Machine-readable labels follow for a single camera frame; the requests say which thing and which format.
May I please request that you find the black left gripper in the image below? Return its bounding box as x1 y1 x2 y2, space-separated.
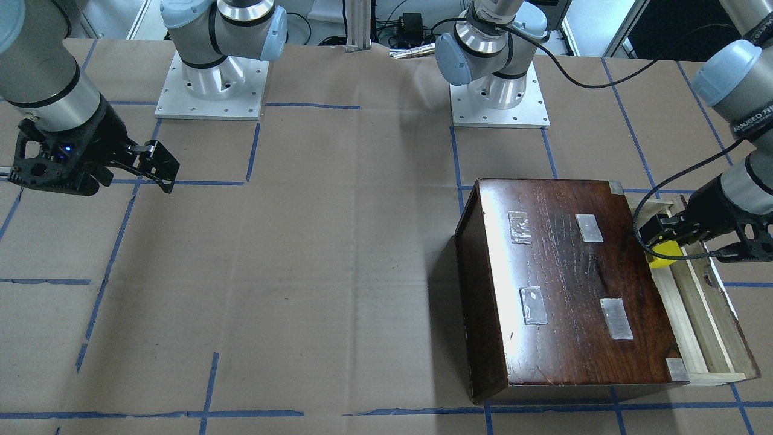
640 177 772 262

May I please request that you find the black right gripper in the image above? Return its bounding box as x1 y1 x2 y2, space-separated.
7 97 180 196

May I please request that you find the yellow block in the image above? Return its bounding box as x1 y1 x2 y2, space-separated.
646 240 684 269

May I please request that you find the light wooden drawer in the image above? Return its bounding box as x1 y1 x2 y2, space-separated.
625 192 760 386

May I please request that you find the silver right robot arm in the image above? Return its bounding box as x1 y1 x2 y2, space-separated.
2 1 287 196

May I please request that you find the dark wooden drawer cabinet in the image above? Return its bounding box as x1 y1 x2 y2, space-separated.
454 179 688 404

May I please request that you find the brown paper table cover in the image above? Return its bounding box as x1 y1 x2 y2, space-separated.
1 39 771 434

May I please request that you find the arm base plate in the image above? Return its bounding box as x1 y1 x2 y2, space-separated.
155 53 270 121
450 64 550 129

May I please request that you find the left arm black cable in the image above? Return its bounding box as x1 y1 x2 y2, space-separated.
429 17 773 262

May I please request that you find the aluminium frame post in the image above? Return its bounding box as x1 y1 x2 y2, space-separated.
342 0 376 53

